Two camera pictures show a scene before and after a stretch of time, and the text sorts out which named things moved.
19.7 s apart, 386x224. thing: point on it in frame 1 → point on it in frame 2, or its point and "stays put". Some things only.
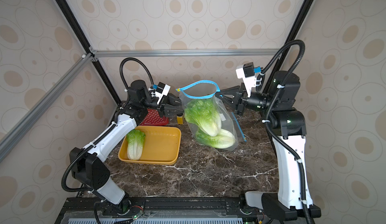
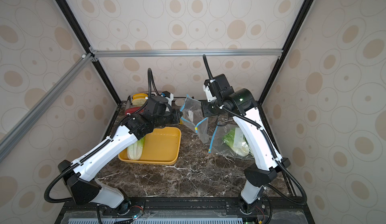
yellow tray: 161,146 stays put
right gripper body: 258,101 → 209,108
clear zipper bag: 209,122 → 230,140
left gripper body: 152,105 → 172,117
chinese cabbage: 135,139 stays put
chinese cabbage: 203,113 → 229,139
